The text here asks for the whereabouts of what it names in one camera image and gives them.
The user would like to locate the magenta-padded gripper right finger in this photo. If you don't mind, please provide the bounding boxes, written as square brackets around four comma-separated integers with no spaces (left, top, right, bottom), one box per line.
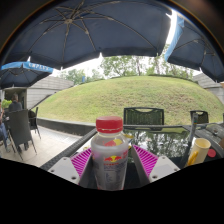
[128,144,181,189]

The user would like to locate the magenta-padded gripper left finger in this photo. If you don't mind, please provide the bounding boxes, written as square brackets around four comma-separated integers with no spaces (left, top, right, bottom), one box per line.
[48,145,98,190]

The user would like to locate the clear drink bottle red cap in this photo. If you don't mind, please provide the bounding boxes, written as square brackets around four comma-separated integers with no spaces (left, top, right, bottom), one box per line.
[90,115,130,192]

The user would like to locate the grey parasol pole colour stripes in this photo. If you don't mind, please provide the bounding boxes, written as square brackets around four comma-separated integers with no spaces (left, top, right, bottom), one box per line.
[179,113,200,168]

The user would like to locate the flat round red coaster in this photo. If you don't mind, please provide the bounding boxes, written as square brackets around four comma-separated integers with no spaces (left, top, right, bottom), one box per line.
[207,148,218,159]

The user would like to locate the dark mesh-back chair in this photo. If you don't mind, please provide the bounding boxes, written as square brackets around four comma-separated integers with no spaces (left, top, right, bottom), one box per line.
[189,110,210,125]
[123,106,165,127]

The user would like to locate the dark wicker chair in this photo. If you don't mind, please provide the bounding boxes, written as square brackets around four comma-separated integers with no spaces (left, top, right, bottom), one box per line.
[7,109,38,162]
[28,106,42,140]

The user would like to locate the person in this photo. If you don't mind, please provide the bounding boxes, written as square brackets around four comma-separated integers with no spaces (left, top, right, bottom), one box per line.
[7,93,24,113]
[0,99,11,153]

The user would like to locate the blue parasol white lettering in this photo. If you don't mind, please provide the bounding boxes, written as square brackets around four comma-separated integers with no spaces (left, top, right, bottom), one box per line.
[0,61,55,90]

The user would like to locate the dark blue parasol light trim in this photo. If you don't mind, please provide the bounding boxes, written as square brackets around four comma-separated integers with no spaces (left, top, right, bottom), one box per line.
[164,14,224,83]

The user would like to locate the large dark blue parasol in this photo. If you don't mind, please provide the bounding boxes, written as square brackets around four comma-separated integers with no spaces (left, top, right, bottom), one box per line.
[0,0,175,72]

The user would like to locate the cream mug yellow handle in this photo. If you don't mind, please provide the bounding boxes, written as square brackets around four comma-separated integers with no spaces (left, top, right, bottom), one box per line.
[186,137,212,168]

